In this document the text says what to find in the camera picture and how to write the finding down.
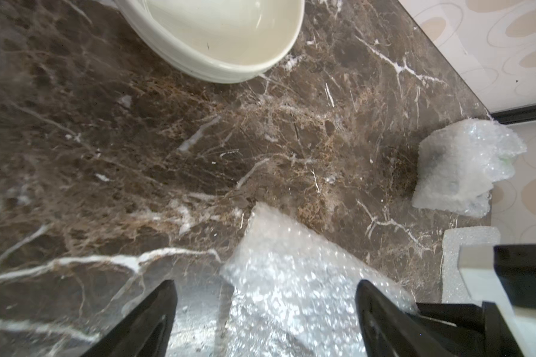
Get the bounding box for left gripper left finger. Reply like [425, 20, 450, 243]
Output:
[82, 280, 178, 357]

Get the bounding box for plain cream bowl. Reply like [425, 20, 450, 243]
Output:
[116, 1, 305, 84]

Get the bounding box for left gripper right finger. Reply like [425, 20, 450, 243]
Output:
[355, 280, 452, 356]

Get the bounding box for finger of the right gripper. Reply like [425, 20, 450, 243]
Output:
[410, 302, 523, 356]

